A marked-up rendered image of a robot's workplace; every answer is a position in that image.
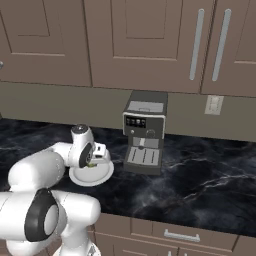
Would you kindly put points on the narrow brown drawer front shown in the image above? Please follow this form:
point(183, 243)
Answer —
point(113, 224)

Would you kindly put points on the grey coffee machine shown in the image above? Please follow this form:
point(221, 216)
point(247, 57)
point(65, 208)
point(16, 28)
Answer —
point(144, 133)

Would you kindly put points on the brown wall cupboard door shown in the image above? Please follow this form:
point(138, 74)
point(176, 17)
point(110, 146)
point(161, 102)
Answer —
point(146, 43)
point(43, 40)
point(240, 46)

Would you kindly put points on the white round plate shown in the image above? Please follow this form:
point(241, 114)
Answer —
point(90, 177)

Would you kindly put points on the brown base cupboard door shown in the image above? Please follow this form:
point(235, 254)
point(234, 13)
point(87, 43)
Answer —
point(133, 246)

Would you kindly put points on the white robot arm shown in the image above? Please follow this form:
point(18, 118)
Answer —
point(33, 173)

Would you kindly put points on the white wall socket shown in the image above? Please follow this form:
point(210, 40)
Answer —
point(214, 105)

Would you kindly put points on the green broccoli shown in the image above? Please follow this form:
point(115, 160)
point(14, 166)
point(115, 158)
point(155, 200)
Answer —
point(91, 165)

